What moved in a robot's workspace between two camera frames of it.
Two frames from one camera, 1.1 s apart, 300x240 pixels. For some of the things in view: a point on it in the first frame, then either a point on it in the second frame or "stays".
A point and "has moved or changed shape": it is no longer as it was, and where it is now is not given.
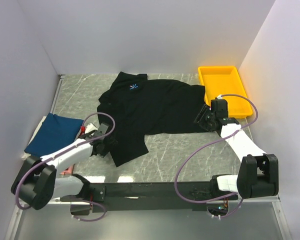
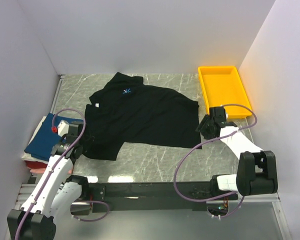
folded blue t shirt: (55, 131) stays
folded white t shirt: (26, 155) stays
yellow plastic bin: (220, 80) stays
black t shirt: (134, 106) has moved or changed shape
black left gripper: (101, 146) to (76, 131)
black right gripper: (200, 118) to (201, 127)
